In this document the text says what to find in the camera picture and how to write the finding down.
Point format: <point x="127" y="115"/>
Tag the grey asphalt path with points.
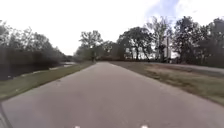
<point x="106" y="96"/>

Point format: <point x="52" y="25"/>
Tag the row of trees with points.
<point x="150" y="43"/>

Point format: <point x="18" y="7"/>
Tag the pale building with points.
<point x="167" y="50"/>

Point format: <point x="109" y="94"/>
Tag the patchy grass verge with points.
<point x="186" y="80"/>

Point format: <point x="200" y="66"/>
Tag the grass strip beside water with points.
<point x="30" y="81"/>

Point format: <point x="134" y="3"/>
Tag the wood beside water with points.
<point x="26" y="50"/>

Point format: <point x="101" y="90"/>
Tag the grey side road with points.
<point x="203" y="68"/>

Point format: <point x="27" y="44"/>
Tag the dark water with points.
<point x="13" y="70"/>

